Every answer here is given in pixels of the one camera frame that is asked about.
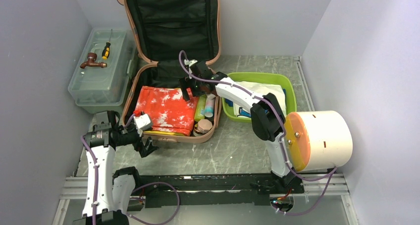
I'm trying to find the red printed package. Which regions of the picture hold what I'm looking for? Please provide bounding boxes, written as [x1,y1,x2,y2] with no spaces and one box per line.
[134,86,198,135]

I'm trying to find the blue towel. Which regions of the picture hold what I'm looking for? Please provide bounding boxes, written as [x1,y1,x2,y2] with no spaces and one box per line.
[225,89,287,108]

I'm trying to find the white shirt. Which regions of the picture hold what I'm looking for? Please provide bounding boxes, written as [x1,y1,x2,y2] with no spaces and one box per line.
[232,81,287,118]

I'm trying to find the pink hard-shell suitcase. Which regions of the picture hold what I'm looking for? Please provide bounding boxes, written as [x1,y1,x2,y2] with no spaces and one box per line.
[116,0,222,145]

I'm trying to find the green plastic tray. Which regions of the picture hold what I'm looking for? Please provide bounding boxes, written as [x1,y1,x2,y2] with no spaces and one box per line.
[228,72,297,114]

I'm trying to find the cream appliance with orange rim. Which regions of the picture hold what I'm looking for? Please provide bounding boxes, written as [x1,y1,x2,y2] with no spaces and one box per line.
[285,111,353,172]

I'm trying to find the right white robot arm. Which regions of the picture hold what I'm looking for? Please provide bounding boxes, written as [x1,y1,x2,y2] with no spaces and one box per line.
[179,64,292,193]

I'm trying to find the yellow folded cloth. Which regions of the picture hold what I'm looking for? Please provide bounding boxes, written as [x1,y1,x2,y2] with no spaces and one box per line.
[144,130,190,137]

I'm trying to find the green yellow bottle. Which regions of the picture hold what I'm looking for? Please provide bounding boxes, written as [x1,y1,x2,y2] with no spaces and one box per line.
[194,95,207,122]

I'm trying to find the pink blue spray bottle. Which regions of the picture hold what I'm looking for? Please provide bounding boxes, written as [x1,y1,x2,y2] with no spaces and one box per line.
[204,94,216,118]

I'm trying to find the pink hexagonal lid jar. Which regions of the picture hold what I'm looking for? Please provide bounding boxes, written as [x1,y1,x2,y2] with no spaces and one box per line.
[194,119,213,135]

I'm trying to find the translucent plastic toolbox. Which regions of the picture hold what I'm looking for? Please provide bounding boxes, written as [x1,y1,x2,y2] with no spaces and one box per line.
[68,28,137,114]

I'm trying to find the brown brass faucet valve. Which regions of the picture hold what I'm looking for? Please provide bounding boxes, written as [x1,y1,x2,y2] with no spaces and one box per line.
[80,52,107,69]

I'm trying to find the yellow black screwdriver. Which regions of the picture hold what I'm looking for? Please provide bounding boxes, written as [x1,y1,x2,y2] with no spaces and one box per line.
[102,29,113,60]

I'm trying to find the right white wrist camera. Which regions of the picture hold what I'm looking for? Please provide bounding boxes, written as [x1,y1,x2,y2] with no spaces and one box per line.
[184,59,198,74]

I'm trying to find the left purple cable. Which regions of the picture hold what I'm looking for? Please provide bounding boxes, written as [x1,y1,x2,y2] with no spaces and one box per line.
[80,113,181,225]

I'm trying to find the purple cable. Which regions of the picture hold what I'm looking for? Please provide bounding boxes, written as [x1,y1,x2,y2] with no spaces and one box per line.
[80,113,181,225]
[178,50,339,217]

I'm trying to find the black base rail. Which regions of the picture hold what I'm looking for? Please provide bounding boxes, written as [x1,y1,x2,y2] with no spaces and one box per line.
[132,173,305,208]

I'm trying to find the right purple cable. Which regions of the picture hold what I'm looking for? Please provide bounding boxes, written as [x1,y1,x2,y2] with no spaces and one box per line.
[178,50,339,217]

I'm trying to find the aluminium frame profile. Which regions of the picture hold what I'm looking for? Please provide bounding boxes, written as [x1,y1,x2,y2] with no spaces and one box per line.
[52,172,360,225]

